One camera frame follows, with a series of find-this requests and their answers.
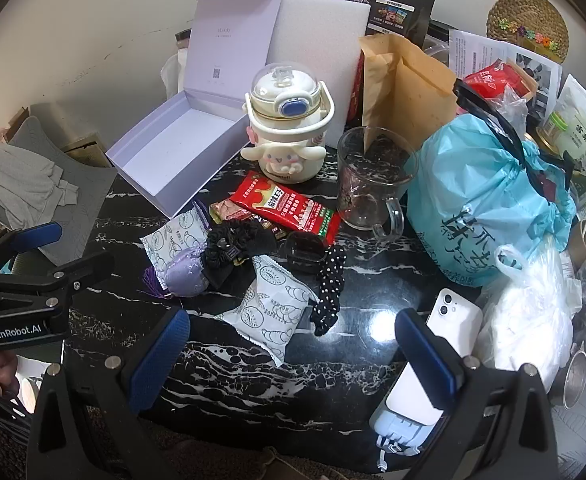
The clear glass mug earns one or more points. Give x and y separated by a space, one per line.
368 185

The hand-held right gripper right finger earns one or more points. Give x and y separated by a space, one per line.
423 355

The brown paper bag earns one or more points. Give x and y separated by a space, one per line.
408 90

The teal plastic bag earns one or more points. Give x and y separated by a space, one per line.
468 185

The dark red packet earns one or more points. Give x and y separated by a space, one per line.
357 90

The cream cartoon water bottle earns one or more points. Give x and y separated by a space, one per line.
288 125

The brown snack packet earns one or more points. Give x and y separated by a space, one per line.
225 209

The woven straw hat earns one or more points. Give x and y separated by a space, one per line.
523 12

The grey garment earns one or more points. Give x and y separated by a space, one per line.
18 185

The white crumpled bag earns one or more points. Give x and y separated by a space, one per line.
173 72

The white plastic bag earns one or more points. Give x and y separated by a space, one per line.
523 320

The purple tasselled sachet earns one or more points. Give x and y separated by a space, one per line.
183 277

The grey chair with cloth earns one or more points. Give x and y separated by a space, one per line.
83 185

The white pastry packet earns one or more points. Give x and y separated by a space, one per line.
173 240
268 315

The lavender gift box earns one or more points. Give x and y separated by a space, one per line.
173 145

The white foam sheet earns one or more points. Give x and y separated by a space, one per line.
318 35

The black polka-dot scrunchie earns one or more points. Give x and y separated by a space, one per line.
329 285

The pale blue charger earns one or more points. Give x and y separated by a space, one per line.
398 430

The red snack packet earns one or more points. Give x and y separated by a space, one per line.
283 205

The green chair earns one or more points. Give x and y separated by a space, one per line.
23 260

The red plastic packet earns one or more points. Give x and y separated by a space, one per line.
490 82

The green and white tea packet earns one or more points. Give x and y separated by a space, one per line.
585 130

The black snack pouch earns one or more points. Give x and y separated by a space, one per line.
398 10

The white power bank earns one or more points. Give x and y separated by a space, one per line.
408 395

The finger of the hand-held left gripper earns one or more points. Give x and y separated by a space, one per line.
43 235
88 265

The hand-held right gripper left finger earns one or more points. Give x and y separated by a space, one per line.
162 355

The jar with dark lid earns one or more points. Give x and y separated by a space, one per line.
183 37

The printed paper sheet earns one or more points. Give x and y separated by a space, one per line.
483 52

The wooden frame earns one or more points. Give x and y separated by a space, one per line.
90 147

